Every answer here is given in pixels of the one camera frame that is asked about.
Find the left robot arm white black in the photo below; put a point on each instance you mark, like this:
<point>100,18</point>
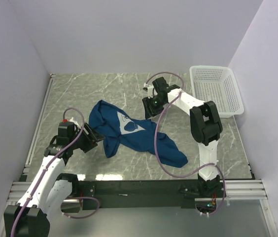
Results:
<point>31,215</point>

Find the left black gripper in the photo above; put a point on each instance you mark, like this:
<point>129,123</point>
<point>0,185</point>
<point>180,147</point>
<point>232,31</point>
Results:
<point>91,138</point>

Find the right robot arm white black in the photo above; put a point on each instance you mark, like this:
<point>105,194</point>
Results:
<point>205,125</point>

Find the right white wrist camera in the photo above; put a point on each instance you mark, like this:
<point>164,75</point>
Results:
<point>150,90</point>

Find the blue t-shirt with print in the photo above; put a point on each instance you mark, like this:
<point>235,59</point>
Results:
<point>118,128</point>

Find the white perforated plastic basket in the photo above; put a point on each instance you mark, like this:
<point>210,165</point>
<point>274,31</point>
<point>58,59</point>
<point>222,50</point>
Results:
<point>217,84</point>

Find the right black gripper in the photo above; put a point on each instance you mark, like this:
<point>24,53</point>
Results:
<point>147,103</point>

